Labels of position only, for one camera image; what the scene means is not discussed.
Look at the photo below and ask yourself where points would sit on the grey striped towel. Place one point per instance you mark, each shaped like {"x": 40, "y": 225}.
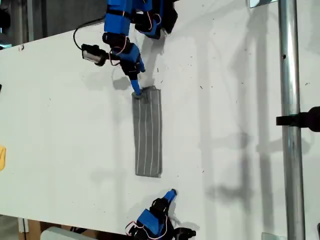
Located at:
{"x": 147, "y": 137}

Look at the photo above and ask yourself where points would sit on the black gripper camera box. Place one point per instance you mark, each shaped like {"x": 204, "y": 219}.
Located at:
{"x": 92, "y": 53}
{"x": 186, "y": 232}

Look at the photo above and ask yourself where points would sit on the yellow object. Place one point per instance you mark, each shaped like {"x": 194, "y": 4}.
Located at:
{"x": 2, "y": 158}

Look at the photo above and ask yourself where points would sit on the wooden table leg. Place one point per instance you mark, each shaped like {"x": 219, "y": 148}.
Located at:
{"x": 33, "y": 230}

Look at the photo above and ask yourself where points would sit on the black post clamp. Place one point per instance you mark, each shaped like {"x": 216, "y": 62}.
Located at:
{"x": 310, "y": 118}

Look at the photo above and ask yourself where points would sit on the steel post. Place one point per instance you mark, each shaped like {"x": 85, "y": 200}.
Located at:
{"x": 290, "y": 75}

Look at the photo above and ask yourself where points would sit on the small black table clip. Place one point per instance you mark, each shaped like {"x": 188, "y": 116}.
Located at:
{"x": 21, "y": 47}

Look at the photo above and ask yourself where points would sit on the black camera stalk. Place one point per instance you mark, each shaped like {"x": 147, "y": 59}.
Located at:
{"x": 112, "y": 55}

